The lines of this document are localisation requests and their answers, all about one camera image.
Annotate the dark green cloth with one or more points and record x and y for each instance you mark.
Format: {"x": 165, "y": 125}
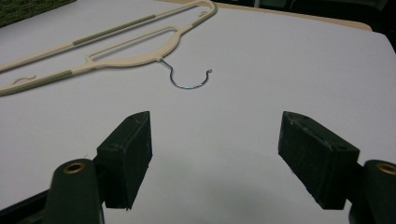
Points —
{"x": 21, "y": 9}

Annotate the beige plastic clothes hanger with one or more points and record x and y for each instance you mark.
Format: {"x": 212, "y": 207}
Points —
{"x": 134, "y": 60}

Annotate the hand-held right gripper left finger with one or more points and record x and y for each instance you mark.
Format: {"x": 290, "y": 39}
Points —
{"x": 124, "y": 161}

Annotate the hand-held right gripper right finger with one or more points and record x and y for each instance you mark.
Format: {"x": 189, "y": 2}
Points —
{"x": 317, "y": 158}

